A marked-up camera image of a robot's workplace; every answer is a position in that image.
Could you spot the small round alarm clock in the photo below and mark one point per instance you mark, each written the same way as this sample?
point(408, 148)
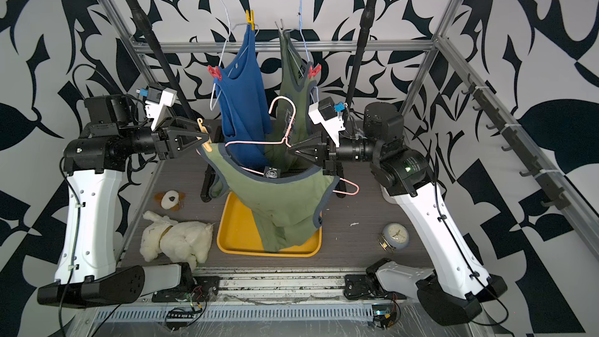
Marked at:
point(394, 237)

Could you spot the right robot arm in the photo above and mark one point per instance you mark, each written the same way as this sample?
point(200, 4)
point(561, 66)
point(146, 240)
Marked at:
point(453, 291)

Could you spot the black wall hook rail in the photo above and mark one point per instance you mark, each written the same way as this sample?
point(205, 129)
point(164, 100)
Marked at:
point(518, 142)

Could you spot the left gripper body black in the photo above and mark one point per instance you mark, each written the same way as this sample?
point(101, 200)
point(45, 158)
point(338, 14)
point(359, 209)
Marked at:
point(162, 147)

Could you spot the right electronics board with wires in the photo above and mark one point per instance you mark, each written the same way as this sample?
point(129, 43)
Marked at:
point(385, 315)

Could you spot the white plush dog toy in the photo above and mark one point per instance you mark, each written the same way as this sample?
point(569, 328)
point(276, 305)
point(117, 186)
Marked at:
point(181, 242)

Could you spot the light green tank top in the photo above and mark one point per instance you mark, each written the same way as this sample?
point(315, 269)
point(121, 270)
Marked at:
point(287, 210)

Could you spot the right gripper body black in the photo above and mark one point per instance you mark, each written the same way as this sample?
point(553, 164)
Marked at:
point(331, 163)

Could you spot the grey clothespin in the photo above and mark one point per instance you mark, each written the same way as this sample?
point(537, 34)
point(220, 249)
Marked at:
point(280, 26)

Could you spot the white plastic bin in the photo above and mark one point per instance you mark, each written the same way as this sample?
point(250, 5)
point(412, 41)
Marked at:
point(387, 197)

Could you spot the electronics board with wires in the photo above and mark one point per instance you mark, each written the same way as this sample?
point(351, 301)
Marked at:
point(178, 318)
point(385, 315)

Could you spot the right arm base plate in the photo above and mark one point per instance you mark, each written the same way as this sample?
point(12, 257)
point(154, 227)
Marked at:
point(364, 287)

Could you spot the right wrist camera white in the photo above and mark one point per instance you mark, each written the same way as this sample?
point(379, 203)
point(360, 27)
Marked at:
point(330, 115)

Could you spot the yellow plastic tray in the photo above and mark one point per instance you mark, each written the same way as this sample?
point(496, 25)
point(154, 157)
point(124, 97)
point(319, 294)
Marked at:
point(238, 234)

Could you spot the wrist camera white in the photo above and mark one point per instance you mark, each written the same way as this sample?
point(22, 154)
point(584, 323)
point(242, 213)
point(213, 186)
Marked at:
point(157, 102)
point(330, 115)

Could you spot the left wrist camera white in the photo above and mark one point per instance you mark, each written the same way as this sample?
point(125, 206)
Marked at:
point(157, 102)

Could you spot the dark green printed tank top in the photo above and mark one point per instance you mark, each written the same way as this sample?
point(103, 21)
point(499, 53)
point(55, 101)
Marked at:
point(291, 115)

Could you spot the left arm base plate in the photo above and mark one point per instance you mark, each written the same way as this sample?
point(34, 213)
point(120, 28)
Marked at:
point(200, 290)

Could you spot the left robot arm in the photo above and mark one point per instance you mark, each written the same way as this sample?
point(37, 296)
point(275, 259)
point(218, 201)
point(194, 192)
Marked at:
point(93, 166)

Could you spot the left electronics board with wires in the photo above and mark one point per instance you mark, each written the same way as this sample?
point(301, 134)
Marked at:
point(178, 318)

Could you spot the blue tank top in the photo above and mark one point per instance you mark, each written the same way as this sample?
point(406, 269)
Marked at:
point(243, 105)

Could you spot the yellow clothespin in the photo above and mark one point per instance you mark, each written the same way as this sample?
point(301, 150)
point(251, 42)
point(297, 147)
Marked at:
point(250, 19)

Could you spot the red clothespin on blue top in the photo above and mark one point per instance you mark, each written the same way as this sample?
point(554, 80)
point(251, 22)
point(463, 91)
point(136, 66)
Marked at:
point(215, 72)

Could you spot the brown white round toy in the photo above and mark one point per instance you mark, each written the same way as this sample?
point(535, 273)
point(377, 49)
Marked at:
point(171, 200)

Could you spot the beige wooden clothespin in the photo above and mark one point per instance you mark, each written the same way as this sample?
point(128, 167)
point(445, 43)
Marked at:
point(203, 129)

